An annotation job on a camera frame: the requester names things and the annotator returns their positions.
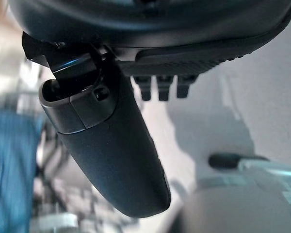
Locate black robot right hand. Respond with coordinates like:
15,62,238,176
8,0,291,218

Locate blue fabric sheet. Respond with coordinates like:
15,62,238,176
0,109,42,233

